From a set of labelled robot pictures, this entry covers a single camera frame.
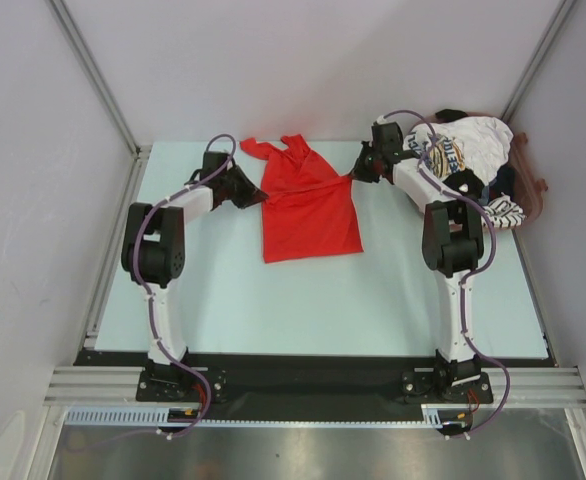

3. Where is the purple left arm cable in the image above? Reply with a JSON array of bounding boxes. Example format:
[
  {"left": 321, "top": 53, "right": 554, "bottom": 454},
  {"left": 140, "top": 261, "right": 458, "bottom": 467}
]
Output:
[{"left": 132, "top": 133, "right": 239, "bottom": 441}]

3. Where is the aluminium frame rail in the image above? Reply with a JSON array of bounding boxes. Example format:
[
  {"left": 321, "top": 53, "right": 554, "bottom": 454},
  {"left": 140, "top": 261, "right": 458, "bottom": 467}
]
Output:
[{"left": 44, "top": 366, "right": 586, "bottom": 408}]

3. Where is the white printed tank top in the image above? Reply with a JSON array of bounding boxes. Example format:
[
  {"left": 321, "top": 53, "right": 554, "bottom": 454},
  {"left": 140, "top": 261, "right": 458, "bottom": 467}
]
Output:
[{"left": 403, "top": 116, "right": 514, "bottom": 185}]

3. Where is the navy white striped tank top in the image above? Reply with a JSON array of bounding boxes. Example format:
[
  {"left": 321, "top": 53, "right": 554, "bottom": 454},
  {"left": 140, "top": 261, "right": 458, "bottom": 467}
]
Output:
[{"left": 484, "top": 195, "right": 527, "bottom": 230}]

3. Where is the red tank top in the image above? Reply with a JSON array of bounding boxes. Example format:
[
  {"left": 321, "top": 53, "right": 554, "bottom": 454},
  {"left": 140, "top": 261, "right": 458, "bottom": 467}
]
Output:
[{"left": 240, "top": 135, "right": 364, "bottom": 263}]

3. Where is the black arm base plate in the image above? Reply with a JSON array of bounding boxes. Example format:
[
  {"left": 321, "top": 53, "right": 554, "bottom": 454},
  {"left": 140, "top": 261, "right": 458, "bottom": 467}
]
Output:
[{"left": 73, "top": 350, "right": 555, "bottom": 423}]

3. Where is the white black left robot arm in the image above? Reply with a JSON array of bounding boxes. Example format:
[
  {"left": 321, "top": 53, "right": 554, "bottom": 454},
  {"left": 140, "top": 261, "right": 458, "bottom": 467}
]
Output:
[{"left": 120, "top": 150, "right": 268, "bottom": 402}]

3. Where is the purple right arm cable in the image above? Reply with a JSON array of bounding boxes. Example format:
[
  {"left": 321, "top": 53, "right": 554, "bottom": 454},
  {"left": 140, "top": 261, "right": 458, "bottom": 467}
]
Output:
[{"left": 380, "top": 109, "right": 512, "bottom": 441}]

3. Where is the brown translucent laundry basket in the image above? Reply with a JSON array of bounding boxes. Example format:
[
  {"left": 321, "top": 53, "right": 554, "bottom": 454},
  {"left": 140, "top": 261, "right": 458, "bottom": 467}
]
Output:
[{"left": 409, "top": 112, "right": 548, "bottom": 229}]

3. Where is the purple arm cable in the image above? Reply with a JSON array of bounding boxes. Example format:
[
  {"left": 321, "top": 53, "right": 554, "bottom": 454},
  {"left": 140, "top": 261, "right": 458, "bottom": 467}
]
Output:
[
  {"left": 380, "top": 109, "right": 512, "bottom": 441},
  {"left": 132, "top": 133, "right": 239, "bottom": 441}
]

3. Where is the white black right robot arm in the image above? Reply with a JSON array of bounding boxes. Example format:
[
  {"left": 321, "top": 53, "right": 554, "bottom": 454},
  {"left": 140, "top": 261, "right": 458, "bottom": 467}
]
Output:
[{"left": 351, "top": 121, "right": 484, "bottom": 402}]

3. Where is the white slotted cable duct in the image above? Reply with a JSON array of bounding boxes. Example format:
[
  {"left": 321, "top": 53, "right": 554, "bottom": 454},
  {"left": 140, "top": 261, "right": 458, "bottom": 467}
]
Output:
[{"left": 65, "top": 406, "right": 469, "bottom": 429}]

